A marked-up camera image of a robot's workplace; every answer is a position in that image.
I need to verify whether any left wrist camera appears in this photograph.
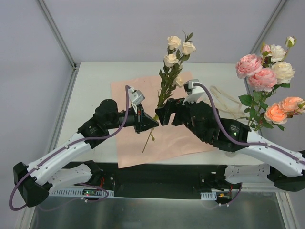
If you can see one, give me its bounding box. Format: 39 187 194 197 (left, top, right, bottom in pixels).
128 87 145 107

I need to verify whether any artificial rose bouquet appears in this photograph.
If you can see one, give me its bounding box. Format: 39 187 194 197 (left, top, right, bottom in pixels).
141 30 197 154

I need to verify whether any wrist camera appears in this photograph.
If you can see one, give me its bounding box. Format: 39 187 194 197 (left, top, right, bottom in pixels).
183 79 205 105
128 87 145 107

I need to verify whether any clear glass vase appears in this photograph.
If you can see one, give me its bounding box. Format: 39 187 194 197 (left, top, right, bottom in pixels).
225 152 237 158

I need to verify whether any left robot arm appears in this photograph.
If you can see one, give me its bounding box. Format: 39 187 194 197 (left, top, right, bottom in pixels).
12 99 159 208

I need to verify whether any cream ribbon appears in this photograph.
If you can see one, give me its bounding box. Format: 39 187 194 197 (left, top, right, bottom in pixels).
210 86 245 120

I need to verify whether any right aluminium frame post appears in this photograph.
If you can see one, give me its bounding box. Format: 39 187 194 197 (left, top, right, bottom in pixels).
240 0 289 71

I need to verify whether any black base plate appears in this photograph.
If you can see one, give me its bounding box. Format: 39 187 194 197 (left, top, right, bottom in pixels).
61 160 272 198

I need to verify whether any left white cable duct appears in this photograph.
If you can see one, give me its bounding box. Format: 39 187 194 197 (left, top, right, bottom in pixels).
49 187 107 198

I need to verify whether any right white cable duct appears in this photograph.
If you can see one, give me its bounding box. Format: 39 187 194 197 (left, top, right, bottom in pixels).
200 191 217 201

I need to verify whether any pink wrapping paper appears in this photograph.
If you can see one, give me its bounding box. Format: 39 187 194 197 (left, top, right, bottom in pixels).
111 76 213 168

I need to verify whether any left aluminium frame post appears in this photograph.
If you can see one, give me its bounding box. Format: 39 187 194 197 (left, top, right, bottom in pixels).
36 0 79 70

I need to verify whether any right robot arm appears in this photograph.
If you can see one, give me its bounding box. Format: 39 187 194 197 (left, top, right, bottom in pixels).
155 99 305 192

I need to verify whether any peach rose stem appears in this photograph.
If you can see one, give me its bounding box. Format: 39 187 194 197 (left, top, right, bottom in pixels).
239 95 305 131

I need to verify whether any cream white rose stem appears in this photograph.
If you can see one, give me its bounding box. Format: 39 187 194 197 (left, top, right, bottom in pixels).
260 36 297 90

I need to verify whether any aluminium frame post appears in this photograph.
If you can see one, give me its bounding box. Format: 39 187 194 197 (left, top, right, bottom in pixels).
36 0 79 70
240 0 289 71

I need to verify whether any pink rose stem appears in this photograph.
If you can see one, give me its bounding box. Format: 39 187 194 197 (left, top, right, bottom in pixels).
235 44 286 131

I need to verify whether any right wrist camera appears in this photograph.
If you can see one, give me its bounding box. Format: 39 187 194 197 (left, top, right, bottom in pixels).
183 79 205 105

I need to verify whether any white cable duct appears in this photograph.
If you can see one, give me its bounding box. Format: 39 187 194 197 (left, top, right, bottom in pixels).
49 187 107 198
200 191 217 201

